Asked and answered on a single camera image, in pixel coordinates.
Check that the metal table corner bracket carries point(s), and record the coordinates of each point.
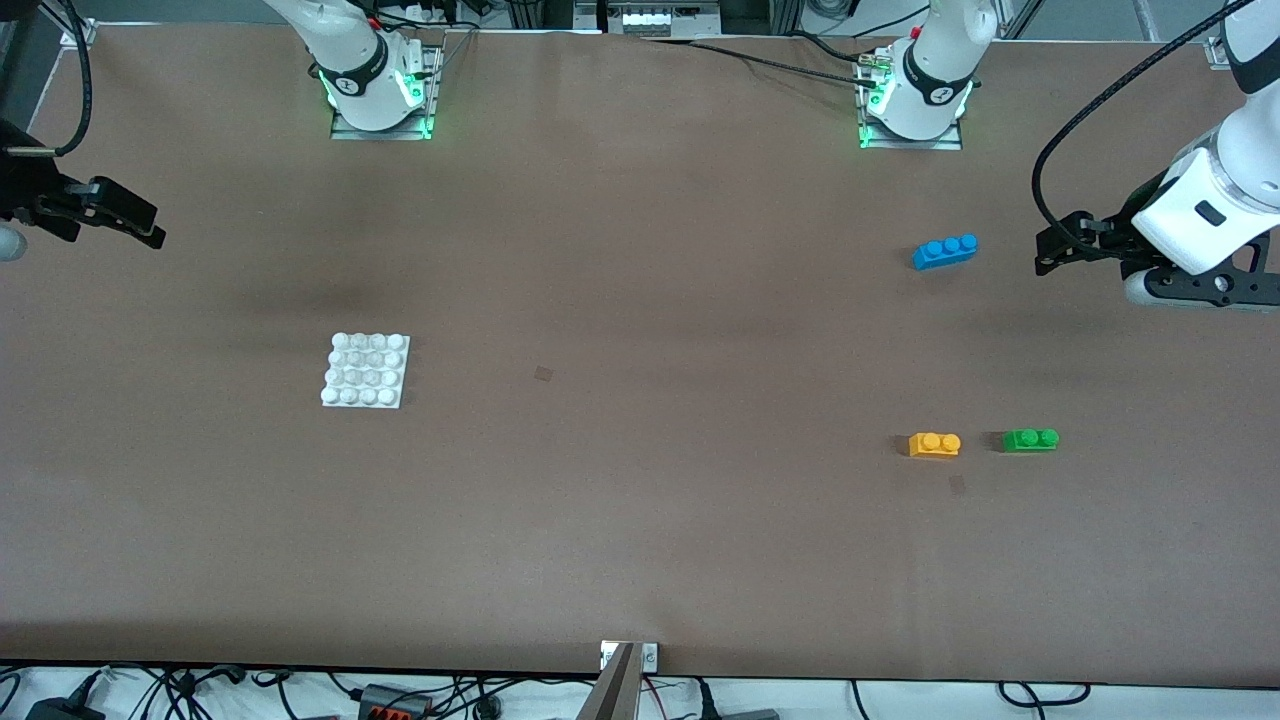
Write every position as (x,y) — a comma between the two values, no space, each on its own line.
(1222,52)
(78,35)

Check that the blue three-stud block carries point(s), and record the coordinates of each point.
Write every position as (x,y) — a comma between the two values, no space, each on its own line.
(945,252)

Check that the green two-stud block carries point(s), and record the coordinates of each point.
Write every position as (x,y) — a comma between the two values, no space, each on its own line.
(1030,440)

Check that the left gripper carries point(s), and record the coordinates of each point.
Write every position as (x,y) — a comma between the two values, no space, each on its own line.
(1122,237)

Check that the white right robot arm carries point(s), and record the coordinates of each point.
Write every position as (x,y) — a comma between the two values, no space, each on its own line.
(360,60)

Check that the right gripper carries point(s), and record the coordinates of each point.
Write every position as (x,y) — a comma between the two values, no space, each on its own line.
(30,193)

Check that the small metal table bracket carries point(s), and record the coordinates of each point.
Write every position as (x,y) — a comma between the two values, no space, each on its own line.
(646,656)

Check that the white power strip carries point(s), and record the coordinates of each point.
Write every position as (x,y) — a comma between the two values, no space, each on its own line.
(648,19)

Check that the black power adapter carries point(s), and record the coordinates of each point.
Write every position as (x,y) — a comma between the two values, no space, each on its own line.
(62,709)

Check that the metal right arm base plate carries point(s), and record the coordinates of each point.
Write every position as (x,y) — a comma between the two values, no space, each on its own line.
(432,95)

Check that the black adapter with orange buttons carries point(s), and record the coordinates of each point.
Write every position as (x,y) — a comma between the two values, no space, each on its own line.
(392,703)

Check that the grey metal beam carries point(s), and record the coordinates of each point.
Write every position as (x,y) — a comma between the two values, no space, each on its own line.
(612,695)

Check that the white studded base plate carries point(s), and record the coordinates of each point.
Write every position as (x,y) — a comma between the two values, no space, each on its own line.
(366,371)

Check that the yellow two-stud block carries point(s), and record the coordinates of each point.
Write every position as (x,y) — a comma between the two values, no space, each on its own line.
(934,445)

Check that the black plug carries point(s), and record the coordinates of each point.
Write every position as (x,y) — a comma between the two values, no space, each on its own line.
(742,714)

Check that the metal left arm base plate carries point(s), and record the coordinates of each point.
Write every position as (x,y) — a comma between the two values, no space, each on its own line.
(950,143)

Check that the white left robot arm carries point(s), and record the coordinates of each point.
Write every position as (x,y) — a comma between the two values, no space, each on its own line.
(930,75)

